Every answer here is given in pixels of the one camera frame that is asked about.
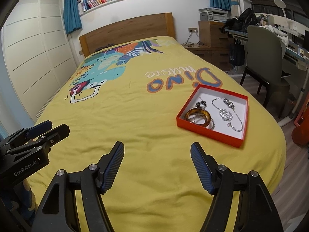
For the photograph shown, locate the dark tortoiseshell bangle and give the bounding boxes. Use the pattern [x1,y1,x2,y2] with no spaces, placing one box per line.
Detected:
[198,117,215,130]

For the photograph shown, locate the silver chain bracelet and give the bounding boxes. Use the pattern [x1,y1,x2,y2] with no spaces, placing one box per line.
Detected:
[211,97,243,133]

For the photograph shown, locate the red jewelry box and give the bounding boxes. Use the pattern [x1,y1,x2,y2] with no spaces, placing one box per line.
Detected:
[177,85,249,148]

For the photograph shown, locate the thin silver bangle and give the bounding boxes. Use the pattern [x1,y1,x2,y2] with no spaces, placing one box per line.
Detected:
[192,113,209,127]

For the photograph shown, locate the dark beaded earrings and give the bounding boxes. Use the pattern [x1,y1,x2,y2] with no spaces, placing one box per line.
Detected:
[195,97,208,109]

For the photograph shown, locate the white wardrobe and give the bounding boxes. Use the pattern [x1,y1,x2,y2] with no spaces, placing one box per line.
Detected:
[2,0,76,121]

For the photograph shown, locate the yellow dinosaur bedspread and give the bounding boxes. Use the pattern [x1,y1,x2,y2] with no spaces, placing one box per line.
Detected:
[29,37,286,231]

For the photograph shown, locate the teal curtain left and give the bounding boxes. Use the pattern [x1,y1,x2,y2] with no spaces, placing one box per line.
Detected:
[63,0,82,35]

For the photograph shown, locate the green grey chair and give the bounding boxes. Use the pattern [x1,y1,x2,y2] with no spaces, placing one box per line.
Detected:
[240,26,290,117]

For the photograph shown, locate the wooden headboard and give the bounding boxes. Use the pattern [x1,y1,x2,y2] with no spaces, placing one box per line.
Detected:
[79,13,175,57]

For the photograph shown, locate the cluttered desk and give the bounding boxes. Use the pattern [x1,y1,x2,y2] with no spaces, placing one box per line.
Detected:
[225,11,309,126]

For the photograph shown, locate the wooden nightstand drawers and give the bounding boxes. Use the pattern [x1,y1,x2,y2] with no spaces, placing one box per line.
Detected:
[185,21,233,72]

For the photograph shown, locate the black bag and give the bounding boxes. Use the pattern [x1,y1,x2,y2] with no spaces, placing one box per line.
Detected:
[219,8,257,34]

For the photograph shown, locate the white printer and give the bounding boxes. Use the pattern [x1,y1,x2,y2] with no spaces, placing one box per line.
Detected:
[199,7,228,22]

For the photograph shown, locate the white desk lamp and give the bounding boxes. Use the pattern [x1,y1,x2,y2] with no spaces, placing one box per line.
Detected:
[273,0,287,18]

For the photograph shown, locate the wall power socket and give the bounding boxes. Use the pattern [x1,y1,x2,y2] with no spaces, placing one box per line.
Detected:
[188,28,198,33]

